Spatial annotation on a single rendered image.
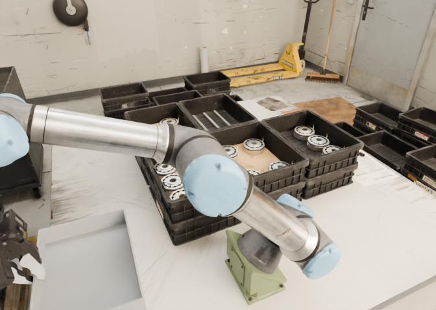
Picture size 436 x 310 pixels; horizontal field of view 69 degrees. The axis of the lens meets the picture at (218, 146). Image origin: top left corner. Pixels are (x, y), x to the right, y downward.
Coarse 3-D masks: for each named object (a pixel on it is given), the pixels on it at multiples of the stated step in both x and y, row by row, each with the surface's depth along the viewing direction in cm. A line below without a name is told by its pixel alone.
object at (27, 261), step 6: (24, 258) 61; (30, 258) 62; (24, 264) 62; (30, 264) 62; (36, 264) 63; (42, 264) 64; (30, 270) 63; (36, 270) 64; (42, 270) 65; (36, 276) 64; (42, 276) 65
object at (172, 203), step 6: (150, 162) 129; (150, 168) 128; (156, 174) 124; (156, 180) 120; (162, 186) 118; (162, 192) 114; (168, 198) 110; (180, 198) 110; (186, 198) 110; (168, 204) 109; (174, 204) 108; (180, 204) 110
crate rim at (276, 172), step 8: (224, 128) 152; (232, 128) 153; (280, 136) 145; (288, 144) 139; (296, 152) 134; (304, 160) 128; (280, 168) 124; (288, 168) 125; (296, 168) 127; (256, 176) 120; (264, 176) 121; (272, 176) 123
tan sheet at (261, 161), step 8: (240, 144) 159; (240, 152) 152; (264, 152) 152; (240, 160) 147; (248, 160) 147; (256, 160) 146; (264, 160) 146; (272, 160) 146; (248, 168) 141; (256, 168) 141; (264, 168) 141
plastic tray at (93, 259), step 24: (96, 216) 79; (120, 216) 82; (48, 240) 77; (72, 240) 78; (96, 240) 78; (120, 240) 79; (48, 264) 72; (72, 264) 72; (96, 264) 72; (120, 264) 72; (48, 288) 67; (72, 288) 67; (96, 288) 67; (120, 288) 67
